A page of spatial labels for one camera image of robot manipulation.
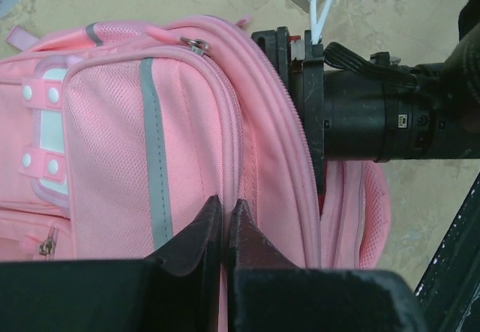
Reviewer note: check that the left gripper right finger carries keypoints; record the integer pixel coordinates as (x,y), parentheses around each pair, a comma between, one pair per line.
(267,292)

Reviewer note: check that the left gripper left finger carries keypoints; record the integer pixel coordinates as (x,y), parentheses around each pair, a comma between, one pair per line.
(176,288)

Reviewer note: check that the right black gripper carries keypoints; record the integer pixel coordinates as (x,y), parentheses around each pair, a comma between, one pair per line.
(343,114)

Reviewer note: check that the pink student backpack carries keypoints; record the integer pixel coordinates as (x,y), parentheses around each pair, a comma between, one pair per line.
(114,135)

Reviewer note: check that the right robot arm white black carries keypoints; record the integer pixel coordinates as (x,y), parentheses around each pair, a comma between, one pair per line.
(432,110)

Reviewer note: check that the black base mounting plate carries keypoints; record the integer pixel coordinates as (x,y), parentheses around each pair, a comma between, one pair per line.
(448,292)

